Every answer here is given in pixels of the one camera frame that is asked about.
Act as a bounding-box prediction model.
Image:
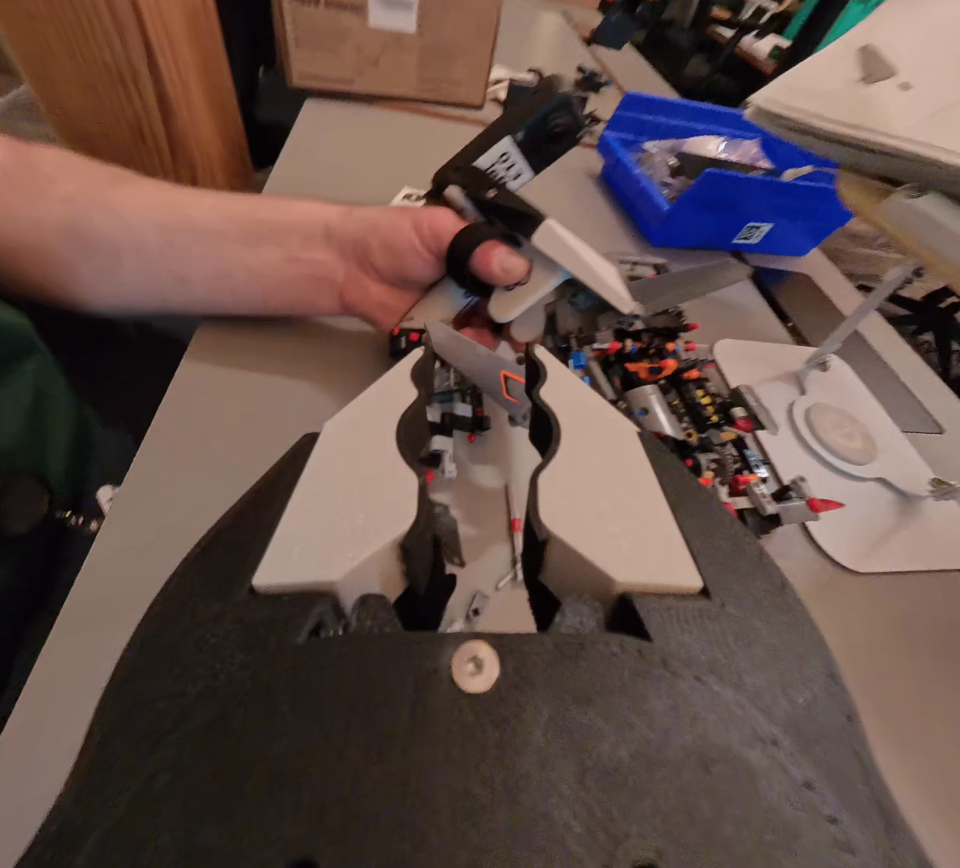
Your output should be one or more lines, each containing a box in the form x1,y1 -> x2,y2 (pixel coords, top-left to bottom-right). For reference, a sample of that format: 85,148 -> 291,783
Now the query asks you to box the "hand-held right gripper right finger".
523,345 -> 708,615

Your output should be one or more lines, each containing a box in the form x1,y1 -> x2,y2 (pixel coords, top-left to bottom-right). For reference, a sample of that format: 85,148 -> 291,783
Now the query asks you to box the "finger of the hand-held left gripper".
527,217 -> 644,319

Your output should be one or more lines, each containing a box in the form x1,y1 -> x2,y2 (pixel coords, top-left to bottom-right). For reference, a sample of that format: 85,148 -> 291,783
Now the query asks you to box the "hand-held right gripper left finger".
251,346 -> 460,615

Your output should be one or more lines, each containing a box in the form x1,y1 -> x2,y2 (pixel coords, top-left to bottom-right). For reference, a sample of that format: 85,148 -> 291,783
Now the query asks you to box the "grey lego wing panel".
626,256 -> 753,318

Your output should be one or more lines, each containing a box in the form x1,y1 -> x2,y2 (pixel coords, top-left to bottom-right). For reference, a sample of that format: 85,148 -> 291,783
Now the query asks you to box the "small black lego subassembly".
388,320 -> 535,484

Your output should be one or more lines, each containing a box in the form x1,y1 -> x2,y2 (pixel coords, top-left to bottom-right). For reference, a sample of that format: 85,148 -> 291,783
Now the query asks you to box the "person's left forearm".
0,133 -> 354,323

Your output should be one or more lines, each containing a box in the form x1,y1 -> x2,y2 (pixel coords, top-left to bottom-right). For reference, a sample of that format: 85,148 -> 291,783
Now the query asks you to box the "grey lego axle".
497,484 -> 528,589

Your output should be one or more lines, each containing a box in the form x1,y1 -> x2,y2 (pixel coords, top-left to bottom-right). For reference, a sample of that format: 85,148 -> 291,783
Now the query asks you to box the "large lego car chassis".
540,305 -> 849,533

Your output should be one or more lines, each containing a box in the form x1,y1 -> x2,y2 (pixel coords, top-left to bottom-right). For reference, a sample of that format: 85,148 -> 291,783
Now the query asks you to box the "person's left hand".
330,202 -> 531,353

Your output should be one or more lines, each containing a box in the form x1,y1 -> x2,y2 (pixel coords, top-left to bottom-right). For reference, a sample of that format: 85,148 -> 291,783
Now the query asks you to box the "blue parts bin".
596,91 -> 855,258

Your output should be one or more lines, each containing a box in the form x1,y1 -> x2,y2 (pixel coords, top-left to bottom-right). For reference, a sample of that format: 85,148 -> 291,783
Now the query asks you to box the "clear plastic bag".
637,135 -> 779,203

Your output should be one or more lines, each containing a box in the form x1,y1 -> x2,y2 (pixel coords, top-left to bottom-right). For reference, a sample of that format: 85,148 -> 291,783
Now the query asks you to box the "cardboard box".
264,0 -> 506,110

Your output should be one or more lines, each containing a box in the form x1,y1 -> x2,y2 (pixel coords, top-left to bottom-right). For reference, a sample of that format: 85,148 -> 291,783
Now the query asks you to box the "white book stand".
711,170 -> 960,574

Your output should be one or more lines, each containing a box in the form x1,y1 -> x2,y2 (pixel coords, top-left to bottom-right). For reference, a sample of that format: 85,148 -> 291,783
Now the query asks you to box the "green sweater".
0,298 -> 140,696

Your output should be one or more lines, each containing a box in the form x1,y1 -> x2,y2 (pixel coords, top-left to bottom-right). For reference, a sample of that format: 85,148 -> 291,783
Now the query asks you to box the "open instruction booklet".
742,0 -> 960,195

